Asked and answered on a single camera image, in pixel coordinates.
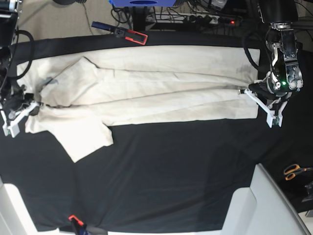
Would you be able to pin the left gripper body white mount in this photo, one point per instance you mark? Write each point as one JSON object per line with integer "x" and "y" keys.
{"x": 272, "y": 103}

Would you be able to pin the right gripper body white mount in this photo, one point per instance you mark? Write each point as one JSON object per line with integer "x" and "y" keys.
{"x": 14, "y": 109}

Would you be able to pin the white T-shirt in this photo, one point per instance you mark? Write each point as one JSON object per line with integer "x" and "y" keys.
{"x": 84, "y": 94}

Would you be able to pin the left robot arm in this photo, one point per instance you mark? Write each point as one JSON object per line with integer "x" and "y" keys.
{"x": 284, "y": 77}

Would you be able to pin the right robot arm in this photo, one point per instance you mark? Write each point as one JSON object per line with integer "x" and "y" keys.
{"x": 10, "y": 11}

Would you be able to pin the white plastic bin left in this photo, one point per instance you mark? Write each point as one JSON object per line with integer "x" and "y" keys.
{"x": 14, "y": 216}

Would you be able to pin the white plastic bin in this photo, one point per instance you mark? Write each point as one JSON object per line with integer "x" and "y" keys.
{"x": 262, "y": 209}
{"x": 14, "y": 216}

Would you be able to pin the white plastic bin right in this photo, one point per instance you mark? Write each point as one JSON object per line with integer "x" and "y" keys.
{"x": 262, "y": 209}

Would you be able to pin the red black clamp near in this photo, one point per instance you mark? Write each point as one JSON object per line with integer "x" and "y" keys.
{"x": 78, "y": 227}

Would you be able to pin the blue box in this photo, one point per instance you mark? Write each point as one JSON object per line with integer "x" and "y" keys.
{"x": 142, "y": 3}

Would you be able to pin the orange handled scissors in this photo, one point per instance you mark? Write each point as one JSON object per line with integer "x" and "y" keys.
{"x": 293, "y": 170}

